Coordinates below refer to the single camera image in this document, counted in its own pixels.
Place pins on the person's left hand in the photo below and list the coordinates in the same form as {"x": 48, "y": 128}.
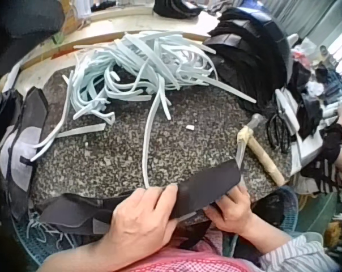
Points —
{"x": 140, "y": 218}

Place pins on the stack of white sole pieces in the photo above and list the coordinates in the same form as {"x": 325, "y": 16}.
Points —
{"x": 287, "y": 110}

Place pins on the person's right hand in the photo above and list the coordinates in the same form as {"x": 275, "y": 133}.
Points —
{"x": 233, "y": 212}

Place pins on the black scissors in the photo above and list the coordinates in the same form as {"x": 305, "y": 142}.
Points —
{"x": 280, "y": 133}

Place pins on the pile of pale blue strips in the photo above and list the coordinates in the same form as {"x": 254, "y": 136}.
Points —
{"x": 137, "y": 65}

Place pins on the stack of grey black pieces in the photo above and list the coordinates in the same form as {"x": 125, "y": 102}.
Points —
{"x": 15, "y": 147}

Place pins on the stack of black fabric pieces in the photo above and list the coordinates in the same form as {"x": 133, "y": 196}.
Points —
{"x": 250, "y": 59}

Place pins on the large dark fabric heap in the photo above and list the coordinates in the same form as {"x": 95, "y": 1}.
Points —
{"x": 21, "y": 31}

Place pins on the speckled granite slab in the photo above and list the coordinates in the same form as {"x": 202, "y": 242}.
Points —
{"x": 108, "y": 153}

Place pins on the black fabric shoe piece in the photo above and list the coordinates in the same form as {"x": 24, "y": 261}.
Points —
{"x": 205, "y": 184}

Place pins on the blue plastic basket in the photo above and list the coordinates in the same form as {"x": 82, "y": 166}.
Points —
{"x": 38, "y": 241}
{"x": 284, "y": 207}

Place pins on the flat white strip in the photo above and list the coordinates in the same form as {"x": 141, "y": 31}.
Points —
{"x": 80, "y": 131}

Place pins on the cluttered side table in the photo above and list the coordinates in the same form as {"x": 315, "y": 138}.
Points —
{"x": 318, "y": 85}

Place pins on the long pale blue foam strip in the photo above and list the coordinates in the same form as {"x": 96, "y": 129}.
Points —
{"x": 151, "y": 133}

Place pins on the black fabric heap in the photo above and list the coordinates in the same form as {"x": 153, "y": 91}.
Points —
{"x": 175, "y": 7}

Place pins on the small white scrap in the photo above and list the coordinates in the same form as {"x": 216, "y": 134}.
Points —
{"x": 190, "y": 127}

